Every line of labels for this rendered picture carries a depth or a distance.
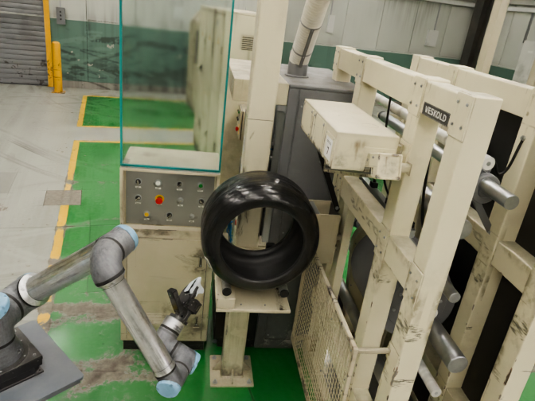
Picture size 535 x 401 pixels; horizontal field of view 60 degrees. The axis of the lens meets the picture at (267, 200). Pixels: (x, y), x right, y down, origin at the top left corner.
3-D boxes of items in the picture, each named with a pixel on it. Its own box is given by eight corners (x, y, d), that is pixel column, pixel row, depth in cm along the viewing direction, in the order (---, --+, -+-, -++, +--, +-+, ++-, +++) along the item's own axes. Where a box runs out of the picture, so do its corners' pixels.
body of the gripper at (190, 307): (193, 300, 212) (178, 323, 207) (181, 290, 207) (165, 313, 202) (203, 303, 206) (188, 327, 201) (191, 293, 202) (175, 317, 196)
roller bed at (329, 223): (298, 245, 273) (306, 199, 261) (323, 246, 275) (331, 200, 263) (306, 262, 255) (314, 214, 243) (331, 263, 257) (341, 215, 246)
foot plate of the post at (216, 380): (209, 356, 307) (209, 351, 305) (249, 356, 311) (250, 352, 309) (209, 387, 282) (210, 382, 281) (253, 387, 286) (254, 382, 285)
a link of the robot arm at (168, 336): (163, 363, 198) (143, 350, 198) (180, 336, 203) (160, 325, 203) (164, 361, 189) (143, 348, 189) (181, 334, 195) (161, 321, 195)
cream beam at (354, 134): (298, 127, 229) (303, 98, 224) (347, 132, 233) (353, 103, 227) (328, 169, 174) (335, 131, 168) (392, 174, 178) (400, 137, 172)
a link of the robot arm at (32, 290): (-14, 299, 198) (107, 230, 170) (14, 278, 214) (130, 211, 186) (8, 327, 202) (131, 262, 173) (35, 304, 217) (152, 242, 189)
